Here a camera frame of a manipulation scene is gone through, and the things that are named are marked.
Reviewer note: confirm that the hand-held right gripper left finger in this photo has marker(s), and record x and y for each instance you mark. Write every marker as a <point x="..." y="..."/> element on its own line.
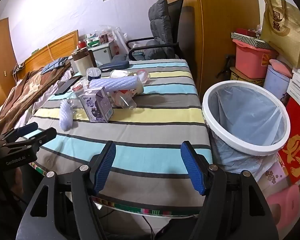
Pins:
<point x="106" y="167"/>

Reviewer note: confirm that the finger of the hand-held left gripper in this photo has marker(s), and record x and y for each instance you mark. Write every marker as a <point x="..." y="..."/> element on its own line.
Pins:
<point x="46" y="134"/>
<point x="27" y="128"/>

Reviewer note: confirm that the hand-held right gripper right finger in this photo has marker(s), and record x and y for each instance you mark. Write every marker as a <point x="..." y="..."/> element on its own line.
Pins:
<point x="192" y="167"/>

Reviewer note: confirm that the small white foam net sleeve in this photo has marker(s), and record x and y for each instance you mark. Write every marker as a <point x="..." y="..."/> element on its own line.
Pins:
<point x="65" y="116"/>

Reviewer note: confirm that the white round bin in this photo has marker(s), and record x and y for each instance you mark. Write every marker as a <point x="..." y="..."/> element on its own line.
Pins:
<point x="245" y="150"/>

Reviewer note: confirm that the red white snack wrapper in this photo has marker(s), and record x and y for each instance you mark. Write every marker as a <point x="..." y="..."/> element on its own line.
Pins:
<point x="78" y="88"/>

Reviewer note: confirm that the purple milk carton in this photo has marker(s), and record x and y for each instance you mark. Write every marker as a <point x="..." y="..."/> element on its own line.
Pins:
<point x="97" y="106"/>

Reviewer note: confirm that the white plastic yoghurt cup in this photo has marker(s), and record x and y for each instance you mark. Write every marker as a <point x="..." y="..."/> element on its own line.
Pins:
<point x="126" y="101"/>

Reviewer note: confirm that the white cup with blue label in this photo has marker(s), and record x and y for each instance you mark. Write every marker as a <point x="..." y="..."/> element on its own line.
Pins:
<point x="93" y="74"/>

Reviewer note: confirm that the large white foam net sleeve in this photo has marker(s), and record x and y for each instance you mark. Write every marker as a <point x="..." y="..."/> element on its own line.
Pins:
<point x="115" y="83"/>

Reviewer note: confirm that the white paper cup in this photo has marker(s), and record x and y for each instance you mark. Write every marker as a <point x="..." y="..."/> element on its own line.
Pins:
<point x="121" y="74"/>

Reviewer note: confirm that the pink clear plastic wrapper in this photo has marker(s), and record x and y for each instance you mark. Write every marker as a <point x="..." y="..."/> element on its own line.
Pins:
<point x="143" y="76"/>

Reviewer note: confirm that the person's left hand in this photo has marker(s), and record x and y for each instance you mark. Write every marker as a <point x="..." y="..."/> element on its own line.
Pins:
<point x="15" y="180"/>

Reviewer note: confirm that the brown blanket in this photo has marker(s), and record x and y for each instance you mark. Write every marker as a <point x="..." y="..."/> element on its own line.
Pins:
<point x="25" y="92"/>

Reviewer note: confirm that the black smartphone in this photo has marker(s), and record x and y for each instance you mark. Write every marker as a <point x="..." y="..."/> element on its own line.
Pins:
<point x="67" y="85"/>

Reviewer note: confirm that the striped tablecloth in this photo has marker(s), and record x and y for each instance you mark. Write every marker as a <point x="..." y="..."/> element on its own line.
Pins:
<point x="152" y="120"/>

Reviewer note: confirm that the blue plaid cloth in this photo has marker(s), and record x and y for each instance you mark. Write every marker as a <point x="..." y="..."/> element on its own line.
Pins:
<point x="53" y="65"/>

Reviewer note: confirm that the wooden door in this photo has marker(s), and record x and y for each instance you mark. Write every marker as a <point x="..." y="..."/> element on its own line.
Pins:
<point x="1" y="62"/>

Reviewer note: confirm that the pale blue bin liner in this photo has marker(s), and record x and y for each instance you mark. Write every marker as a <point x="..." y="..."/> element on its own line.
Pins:
<point x="240" y="115"/>

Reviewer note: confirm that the beige jar with dark lid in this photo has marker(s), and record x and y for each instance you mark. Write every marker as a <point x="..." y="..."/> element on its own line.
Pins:
<point x="81" y="63"/>

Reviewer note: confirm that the pink floral box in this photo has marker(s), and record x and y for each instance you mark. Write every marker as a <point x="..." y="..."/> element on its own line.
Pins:
<point x="275" y="175"/>

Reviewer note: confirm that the wooden headboard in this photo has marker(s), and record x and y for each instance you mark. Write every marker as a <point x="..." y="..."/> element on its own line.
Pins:
<point x="55" y="48"/>

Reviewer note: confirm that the dark blue glasses case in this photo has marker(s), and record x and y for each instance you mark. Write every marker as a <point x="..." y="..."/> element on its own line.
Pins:
<point x="113" y="65"/>

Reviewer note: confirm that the red jar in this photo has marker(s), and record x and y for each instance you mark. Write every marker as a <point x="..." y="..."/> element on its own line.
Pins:
<point x="82" y="44"/>

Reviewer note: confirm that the white nightstand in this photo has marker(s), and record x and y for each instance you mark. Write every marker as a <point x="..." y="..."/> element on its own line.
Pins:
<point x="102" y="53"/>

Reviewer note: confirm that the pink plastic stool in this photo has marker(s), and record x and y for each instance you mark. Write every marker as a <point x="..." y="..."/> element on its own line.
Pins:
<point x="285" y="202"/>

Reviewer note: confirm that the yellow patterned box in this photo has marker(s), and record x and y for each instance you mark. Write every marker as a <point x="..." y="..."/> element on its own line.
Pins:
<point x="245" y="81"/>

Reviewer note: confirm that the red gift box gold print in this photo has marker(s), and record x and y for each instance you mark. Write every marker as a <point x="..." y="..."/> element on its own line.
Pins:
<point x="297" y="142"/>

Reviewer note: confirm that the white plastic bag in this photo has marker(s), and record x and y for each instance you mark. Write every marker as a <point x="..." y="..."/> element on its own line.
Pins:
<point x="120" y="41"/>

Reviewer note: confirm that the lavender bucket with pink lid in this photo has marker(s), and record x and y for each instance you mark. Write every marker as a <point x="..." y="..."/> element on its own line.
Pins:
<point x="276" y="82"/>

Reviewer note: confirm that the pink plastic storage box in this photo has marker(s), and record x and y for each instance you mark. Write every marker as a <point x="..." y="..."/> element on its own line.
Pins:
<point x="252" y="62"/>

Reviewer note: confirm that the striped flat box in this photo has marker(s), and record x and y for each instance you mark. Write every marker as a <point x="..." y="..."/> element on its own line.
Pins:
<point x="250" y="41"/>

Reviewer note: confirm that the wooden wardrobe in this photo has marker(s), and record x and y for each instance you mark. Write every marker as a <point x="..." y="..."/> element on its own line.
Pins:
<point x="225" y="30"/>

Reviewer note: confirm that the black office chair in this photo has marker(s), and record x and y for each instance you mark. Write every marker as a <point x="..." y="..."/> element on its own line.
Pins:
<point x="178" y="25"/>

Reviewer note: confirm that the dark red box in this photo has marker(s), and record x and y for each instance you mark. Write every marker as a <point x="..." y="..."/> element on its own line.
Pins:
<point x="246" y="32"/>

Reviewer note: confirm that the grey chair cushion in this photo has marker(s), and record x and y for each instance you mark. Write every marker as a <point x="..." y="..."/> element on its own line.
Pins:
<point x="161" y="25"/>

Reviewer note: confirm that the gold paper bag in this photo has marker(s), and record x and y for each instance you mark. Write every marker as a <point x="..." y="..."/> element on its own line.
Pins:
<point x="285" y="30"/>

